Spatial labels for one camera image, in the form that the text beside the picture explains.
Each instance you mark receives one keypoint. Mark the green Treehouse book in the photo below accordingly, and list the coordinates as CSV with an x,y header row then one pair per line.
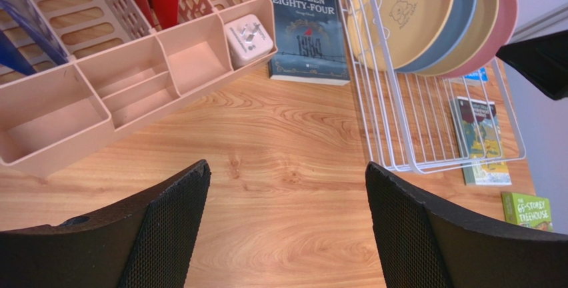
x,y
527,211

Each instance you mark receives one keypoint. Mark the white power adapter cube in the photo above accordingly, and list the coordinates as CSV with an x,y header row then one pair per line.
x,y
247,40

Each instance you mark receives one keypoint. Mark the Brideshead Revisited paperback book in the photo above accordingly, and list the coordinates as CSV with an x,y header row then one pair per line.
x,y
479,138

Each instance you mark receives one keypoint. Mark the blue folder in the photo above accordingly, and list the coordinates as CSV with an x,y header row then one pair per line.
x,y
26,41

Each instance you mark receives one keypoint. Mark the pink plastic file organizer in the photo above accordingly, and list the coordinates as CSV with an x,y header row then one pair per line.
x,y
54,118

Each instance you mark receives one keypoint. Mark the pink plate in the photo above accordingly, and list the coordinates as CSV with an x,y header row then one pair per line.
x,y
501,34

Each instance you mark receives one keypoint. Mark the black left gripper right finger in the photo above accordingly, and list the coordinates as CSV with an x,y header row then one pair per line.
x,y
424,240

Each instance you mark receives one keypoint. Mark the blue plate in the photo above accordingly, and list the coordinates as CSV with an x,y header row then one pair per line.
x,y
454,30

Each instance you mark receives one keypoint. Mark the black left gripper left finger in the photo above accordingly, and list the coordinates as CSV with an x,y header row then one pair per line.
x,y
144,240

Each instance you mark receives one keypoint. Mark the blue Treehouse book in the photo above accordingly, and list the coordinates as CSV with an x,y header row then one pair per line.
x,y
473,79

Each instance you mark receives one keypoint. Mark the white wire dish rack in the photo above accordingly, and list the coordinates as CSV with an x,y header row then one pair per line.
x,y
410,124

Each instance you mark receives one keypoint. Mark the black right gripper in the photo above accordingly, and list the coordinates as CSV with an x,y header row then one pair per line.
x,y
542,61

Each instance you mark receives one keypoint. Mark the Nineteen Eighty-Four dark book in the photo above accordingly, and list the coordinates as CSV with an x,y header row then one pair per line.
x,y
310,43

